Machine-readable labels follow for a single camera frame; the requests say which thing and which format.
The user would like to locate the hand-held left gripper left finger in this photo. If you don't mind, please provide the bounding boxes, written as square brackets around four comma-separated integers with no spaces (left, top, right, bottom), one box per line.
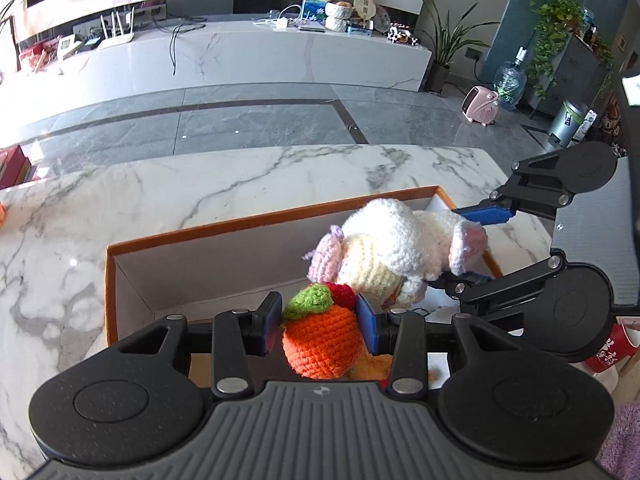
[107,291,283,400]

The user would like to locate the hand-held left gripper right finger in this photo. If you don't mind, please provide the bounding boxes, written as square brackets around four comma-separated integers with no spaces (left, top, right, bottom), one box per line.
[356,294,511,402]

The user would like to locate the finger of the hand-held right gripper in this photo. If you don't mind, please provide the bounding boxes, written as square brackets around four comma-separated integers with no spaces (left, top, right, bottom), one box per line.
[457,149,576,224]
[425,252,568,317]

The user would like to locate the orange crochet fruit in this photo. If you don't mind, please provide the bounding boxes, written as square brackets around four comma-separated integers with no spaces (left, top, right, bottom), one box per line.
[281,283,361,380]

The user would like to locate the white crochet doll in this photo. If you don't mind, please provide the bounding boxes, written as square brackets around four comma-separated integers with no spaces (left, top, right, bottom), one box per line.
[302,198,489,309]

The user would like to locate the orange cardboard box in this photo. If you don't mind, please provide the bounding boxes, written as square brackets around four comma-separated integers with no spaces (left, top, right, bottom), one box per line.
[105,186,504,357]

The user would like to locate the red crochet piece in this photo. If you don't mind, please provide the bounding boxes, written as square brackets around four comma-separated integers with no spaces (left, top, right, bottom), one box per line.
[326,282,357,309]

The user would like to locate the yellow crochet piece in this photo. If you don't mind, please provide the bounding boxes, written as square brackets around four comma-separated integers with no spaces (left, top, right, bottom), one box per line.
[349,352,394,382]

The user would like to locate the pink space heater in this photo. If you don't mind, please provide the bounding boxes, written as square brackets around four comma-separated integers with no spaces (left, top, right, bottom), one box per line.
[462,86,500,126]

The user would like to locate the white carton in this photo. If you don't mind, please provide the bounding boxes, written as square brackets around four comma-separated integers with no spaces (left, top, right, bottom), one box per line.
[573,108,599,142]

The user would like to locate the red paper cup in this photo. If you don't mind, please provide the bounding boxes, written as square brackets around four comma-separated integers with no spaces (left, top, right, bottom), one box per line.
[584,317,640,374]

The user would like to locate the silver trash can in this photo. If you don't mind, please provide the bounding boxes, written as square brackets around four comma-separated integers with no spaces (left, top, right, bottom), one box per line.
[547,100,590,149]

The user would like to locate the blue water jug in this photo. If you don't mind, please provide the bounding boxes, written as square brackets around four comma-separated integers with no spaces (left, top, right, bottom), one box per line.
[493,46,529,112]

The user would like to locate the potted long-leaf plant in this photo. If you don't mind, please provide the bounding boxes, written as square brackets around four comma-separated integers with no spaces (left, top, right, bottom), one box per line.
[416,0,502,94]

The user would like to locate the green climbing plant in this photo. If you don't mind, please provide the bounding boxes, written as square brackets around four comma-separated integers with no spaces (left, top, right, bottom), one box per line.
[519,0,615,102]

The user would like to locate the black white cow toy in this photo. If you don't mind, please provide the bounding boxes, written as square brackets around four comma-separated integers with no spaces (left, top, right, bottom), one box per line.
[386,22,419,47]

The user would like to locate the purple fuzzy clothing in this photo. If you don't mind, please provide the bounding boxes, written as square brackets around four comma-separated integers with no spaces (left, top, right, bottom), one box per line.
[596,402,640,480]

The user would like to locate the white marble tv cabinet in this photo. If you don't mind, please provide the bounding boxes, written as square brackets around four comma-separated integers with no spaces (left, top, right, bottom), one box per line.
[0,16,434,107]

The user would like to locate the flower painting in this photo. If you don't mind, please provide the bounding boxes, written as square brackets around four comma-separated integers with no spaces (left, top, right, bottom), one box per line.
[303,0,332,24]

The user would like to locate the white power strip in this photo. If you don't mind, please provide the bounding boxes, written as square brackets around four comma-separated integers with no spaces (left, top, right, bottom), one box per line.
[252,16,302,29]

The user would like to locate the dark red box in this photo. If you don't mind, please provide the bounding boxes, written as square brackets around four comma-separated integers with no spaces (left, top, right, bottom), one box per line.
[0,145,34,189]

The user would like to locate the white wifi router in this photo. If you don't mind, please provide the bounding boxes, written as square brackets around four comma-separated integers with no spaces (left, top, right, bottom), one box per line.
[96,9,137,51]

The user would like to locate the white desk clock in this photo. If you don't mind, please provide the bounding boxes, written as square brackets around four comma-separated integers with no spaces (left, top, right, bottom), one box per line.
[56,35,79,62]

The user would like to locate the black cable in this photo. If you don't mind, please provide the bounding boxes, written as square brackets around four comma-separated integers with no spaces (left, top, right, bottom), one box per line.
[166,19,207,77]

